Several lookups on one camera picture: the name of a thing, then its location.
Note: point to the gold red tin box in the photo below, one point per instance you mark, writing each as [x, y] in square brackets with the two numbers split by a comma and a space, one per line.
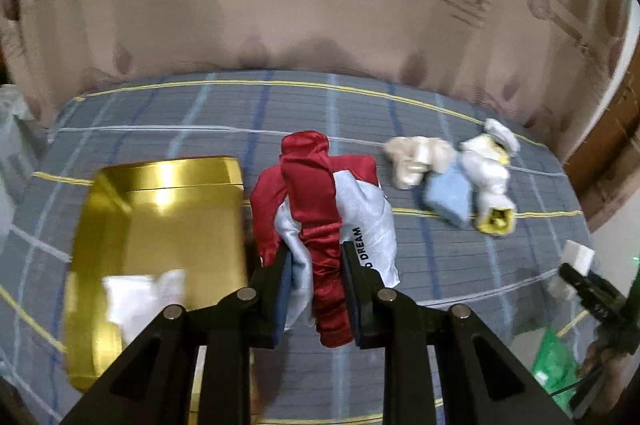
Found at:
[147, 219]

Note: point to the green printed packet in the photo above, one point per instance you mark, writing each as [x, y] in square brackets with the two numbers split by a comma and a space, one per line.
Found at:
[555, 369]

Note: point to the person right hand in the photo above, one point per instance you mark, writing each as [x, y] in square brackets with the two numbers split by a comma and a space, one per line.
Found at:
[617, 369]

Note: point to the white socks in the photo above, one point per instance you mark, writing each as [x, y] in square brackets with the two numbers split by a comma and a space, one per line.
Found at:
[503, 136]

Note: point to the beige leaf print curtain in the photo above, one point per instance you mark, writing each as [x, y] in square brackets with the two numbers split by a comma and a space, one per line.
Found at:
[551, 65]

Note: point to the yellow edged white cloth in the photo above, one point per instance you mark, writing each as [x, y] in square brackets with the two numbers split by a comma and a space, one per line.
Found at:
[487, 147]

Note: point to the white floral plastic bag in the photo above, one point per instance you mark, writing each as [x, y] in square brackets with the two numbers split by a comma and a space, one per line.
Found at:
[496, 221]

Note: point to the white towel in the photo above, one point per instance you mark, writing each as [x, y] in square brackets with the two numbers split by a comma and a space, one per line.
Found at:
[133, 301]

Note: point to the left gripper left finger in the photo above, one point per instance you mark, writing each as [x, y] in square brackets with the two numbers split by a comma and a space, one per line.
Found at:
[152, 379]

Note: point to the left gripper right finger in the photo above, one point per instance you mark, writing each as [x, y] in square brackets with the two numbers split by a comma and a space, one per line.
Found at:
[439, 358]

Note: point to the red white satin cloth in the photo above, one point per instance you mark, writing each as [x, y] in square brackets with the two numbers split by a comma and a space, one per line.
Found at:
[314, 202]

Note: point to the brown wooden door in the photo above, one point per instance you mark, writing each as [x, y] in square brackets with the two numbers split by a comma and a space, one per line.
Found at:
[604, 170]

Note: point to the cream scrunchie cloth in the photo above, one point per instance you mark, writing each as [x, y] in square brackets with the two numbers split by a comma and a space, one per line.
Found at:
[413, 157]

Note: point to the light blue towel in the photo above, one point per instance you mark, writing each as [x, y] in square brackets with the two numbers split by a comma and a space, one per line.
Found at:
[449, 195]

